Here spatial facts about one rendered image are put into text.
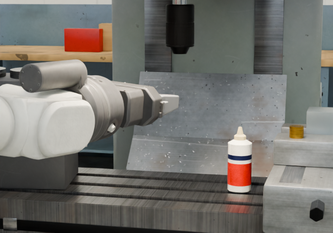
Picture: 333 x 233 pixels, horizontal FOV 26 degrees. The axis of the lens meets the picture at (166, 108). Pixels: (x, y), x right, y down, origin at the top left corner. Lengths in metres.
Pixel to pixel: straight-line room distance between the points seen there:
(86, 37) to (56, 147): 4.24
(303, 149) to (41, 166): 0.44
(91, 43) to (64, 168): 3.83
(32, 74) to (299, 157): 0.45
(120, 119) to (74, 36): 4.13
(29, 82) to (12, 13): 5.02
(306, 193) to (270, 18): 0.62
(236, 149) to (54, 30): 4.61
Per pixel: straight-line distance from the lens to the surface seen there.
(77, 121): 0.85
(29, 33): 5.82
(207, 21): 1.56
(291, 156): 1.12
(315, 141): 1.11
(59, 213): 1.18
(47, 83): 0.86
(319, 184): 1.02
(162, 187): 1.25
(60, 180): 1.24
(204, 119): 1.53
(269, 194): 1.01
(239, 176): 1.21
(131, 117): 0.99
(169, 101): 1.05
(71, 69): 0.90
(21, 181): 1.26
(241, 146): 1.20
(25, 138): 0.80
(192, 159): 1.50
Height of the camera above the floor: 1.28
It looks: 9 degrees down
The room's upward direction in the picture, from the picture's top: straight up
